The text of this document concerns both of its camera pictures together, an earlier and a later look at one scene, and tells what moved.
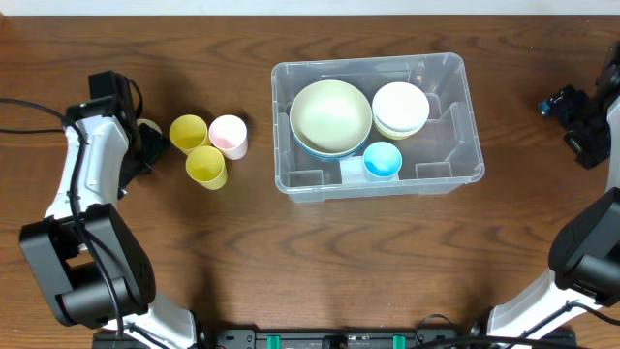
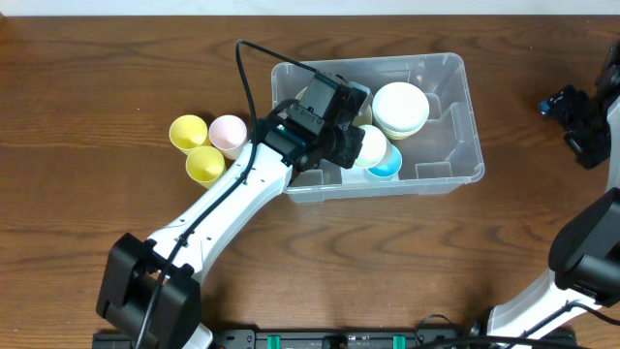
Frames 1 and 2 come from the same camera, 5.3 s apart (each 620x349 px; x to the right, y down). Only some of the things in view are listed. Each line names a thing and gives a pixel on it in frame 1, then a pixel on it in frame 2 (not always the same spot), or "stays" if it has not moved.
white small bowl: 399,111 stays
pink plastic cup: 229,134 stays
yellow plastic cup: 188,132 stays
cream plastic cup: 149,123 -> 373,148
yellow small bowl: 395,136 stays
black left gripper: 152,146 -> 352,146
